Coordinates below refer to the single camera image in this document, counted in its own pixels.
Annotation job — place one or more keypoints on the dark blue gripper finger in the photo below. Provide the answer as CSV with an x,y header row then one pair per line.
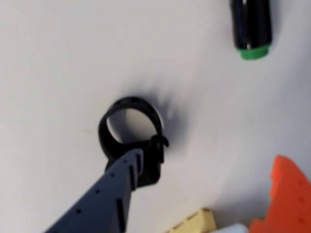
x,y
102,204

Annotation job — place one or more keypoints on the black marker with green cap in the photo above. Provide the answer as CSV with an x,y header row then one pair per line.
x,y
252,24

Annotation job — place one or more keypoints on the yellow perforated base block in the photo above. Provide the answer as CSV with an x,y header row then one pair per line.
x,y
196,222

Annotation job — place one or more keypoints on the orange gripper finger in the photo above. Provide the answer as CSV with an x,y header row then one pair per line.
x,y
289,201

